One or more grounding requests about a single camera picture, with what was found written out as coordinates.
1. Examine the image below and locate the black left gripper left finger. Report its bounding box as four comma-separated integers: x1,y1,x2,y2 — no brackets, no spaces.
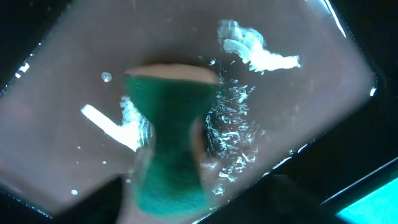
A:
53,175,123,224

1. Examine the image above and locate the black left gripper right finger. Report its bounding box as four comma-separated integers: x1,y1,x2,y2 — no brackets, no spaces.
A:
199,174,342,224

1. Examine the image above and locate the pink and green sponge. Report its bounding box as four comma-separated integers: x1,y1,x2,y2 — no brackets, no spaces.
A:
124,63,219,217

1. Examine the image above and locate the blue plastic tray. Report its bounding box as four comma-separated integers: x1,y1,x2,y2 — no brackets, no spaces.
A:
336,179,397,224

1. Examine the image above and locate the black square water tray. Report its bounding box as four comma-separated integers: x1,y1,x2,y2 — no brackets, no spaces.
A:
1,0,397,223

